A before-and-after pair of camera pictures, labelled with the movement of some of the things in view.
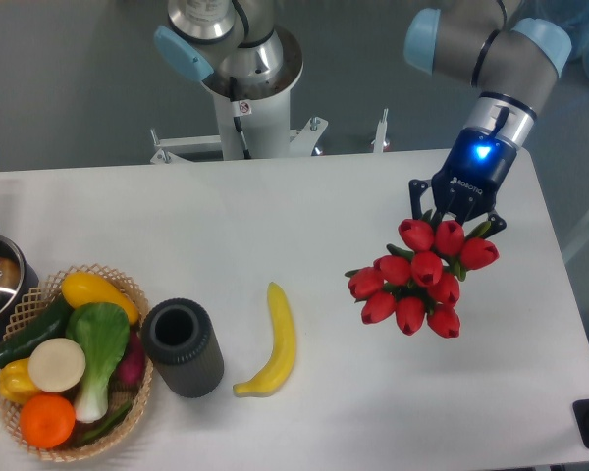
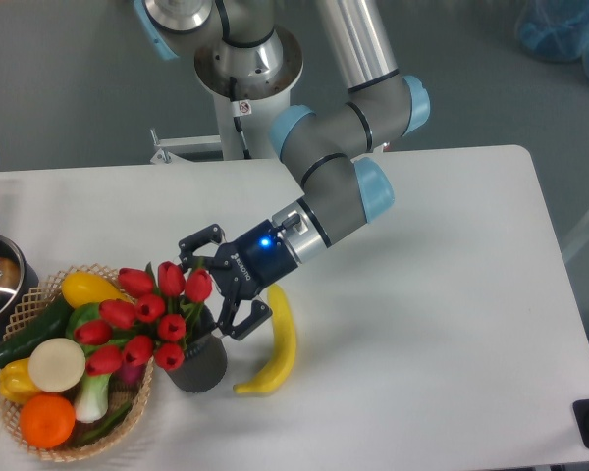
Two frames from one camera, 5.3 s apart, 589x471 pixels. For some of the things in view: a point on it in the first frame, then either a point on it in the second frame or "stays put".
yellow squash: [80, 288] stays put
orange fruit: [47, 421] stays put
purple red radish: [133, 364] stays put
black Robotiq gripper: [466, 185] → [250, 263]
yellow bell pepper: [14, 382] stays put
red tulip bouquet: [417, 283] → [147, 322]
